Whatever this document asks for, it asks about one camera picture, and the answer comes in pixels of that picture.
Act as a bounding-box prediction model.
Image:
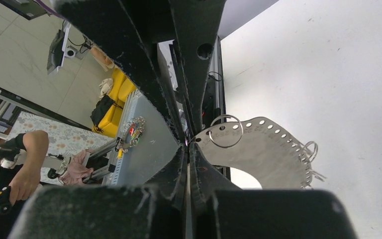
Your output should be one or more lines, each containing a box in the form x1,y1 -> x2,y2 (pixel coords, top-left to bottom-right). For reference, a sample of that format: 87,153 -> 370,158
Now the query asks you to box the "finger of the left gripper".
54,0 -> 185,142
169,0 -> 226,135

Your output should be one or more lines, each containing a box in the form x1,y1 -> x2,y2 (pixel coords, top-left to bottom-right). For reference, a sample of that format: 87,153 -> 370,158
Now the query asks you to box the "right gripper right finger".
189,142 -> 357,239

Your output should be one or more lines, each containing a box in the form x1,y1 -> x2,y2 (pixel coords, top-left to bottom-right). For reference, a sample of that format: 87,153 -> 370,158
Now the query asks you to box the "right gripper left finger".
9,145 -> 186,239

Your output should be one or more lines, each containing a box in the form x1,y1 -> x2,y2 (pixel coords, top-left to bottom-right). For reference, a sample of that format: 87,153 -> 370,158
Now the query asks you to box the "operator forearm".
15,130 -> 49,168

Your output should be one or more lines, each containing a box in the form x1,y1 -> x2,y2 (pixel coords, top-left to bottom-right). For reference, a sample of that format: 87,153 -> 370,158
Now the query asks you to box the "operator hand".
9,165 -> 41,205

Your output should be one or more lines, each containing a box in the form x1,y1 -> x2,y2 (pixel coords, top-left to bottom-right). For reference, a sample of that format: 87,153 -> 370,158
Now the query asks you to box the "yellow box with black bag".
91,68 -> 136,138

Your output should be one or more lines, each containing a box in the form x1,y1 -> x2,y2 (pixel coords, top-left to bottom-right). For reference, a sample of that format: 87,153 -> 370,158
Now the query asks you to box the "aluminium rail frame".
83,137 -> 120,184

